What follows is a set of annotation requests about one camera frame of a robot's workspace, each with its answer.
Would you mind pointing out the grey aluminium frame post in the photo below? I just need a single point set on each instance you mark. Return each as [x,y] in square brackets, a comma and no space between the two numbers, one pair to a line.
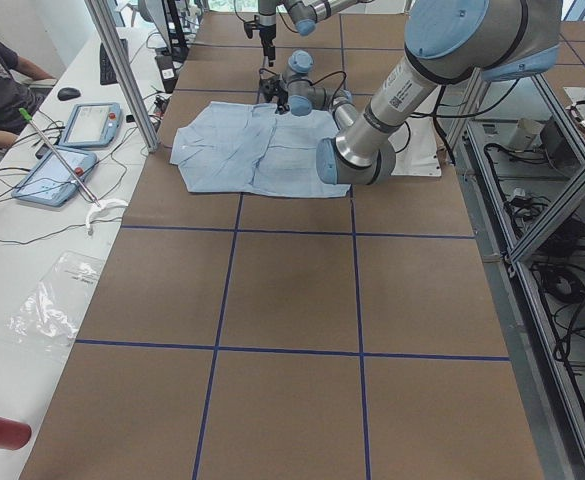
[105,26]

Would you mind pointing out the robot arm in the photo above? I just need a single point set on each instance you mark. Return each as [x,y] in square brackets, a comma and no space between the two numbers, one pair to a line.
[444,42]
[304,16]

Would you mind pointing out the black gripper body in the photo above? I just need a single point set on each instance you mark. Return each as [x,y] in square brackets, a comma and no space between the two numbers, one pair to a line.
[268,33]
[281,96]

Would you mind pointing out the near teach pendant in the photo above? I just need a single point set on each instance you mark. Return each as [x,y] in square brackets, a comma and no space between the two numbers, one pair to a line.
[49,183]

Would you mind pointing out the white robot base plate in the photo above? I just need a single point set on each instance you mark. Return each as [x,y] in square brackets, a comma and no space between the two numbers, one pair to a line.
[415,144]

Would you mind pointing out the teach pendant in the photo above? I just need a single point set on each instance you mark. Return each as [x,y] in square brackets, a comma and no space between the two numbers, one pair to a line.
[91,125]
[49,183]

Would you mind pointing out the far teach pendant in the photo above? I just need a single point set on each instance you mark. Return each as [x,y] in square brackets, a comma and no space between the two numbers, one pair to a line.
[91,125]

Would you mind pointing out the light blue button shirt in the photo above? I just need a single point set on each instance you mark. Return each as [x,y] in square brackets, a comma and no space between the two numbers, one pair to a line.
[242,148]

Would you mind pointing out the clear plastic bag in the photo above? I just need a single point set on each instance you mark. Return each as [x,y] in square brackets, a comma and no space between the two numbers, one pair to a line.
[50,317]

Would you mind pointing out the black computer mouse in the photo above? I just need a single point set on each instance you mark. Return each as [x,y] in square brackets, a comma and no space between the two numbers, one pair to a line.
[68,93]

